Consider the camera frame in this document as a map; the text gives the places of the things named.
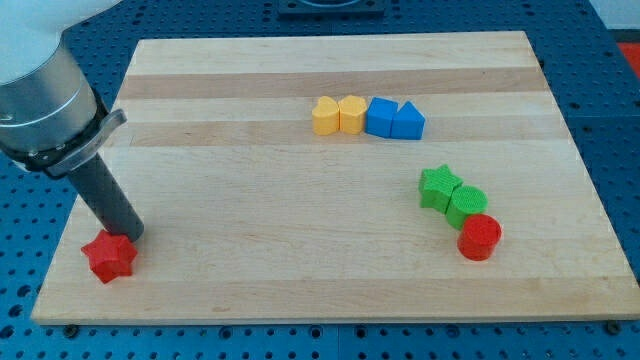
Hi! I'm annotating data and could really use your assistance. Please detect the yellow heart block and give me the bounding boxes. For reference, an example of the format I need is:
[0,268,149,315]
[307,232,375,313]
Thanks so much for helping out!
[312,96,340,135]

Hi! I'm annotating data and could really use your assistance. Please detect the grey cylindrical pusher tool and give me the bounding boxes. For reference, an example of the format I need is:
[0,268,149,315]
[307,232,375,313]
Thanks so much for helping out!
[67,154,144,242]

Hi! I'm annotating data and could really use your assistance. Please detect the red cylinder block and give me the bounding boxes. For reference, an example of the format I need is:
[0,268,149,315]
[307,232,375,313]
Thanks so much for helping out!
[457,214,503,261]

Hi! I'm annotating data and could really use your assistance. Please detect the green star block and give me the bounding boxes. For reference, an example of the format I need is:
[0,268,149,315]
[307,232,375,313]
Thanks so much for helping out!
[418,164,463,214]

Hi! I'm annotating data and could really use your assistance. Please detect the red star block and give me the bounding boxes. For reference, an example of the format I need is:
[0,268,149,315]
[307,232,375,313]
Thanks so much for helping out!
[81,230,138,284]

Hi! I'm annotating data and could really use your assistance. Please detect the green cylinder block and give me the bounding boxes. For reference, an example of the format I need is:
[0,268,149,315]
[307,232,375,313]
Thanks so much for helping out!
[445,185,488,230]

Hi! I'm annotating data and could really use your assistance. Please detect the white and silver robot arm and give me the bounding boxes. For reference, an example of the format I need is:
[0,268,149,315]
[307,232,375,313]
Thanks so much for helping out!
[1,0,126,178]

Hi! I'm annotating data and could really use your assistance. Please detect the yellow hexagon block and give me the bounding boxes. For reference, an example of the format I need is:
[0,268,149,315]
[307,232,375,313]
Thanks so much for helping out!
[338,95,368,135]

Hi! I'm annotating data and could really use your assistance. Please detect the light wooden board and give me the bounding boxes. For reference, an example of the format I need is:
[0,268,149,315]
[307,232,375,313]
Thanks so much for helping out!
[32,31,639,325]

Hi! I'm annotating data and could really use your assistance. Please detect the blue triangle block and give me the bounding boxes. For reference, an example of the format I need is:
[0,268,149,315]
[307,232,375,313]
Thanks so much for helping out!
[390,101,426,140]

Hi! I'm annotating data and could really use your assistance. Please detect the blue cube block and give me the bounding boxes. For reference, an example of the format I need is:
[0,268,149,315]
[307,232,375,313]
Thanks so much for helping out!
[365,97,398,138]

